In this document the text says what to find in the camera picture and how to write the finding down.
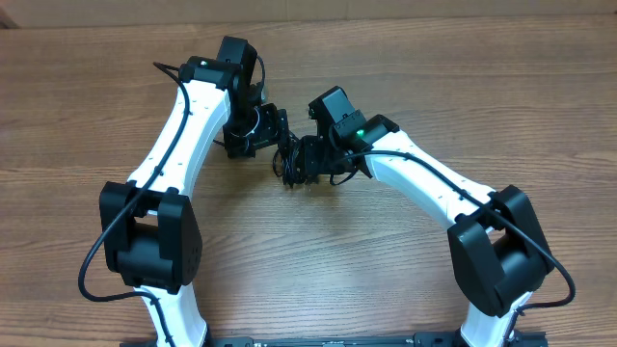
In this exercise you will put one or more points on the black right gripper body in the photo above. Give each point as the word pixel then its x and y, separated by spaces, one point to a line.
pixel 320 156

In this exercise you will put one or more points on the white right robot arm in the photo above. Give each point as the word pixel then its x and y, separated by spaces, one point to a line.
pixel 498 250

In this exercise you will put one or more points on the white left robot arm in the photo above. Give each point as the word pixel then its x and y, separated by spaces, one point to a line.
pixel 150 234

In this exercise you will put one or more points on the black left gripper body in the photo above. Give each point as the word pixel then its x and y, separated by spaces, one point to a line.
pixel 254 128

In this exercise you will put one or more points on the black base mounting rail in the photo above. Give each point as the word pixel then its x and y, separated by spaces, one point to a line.
pixel 332 341

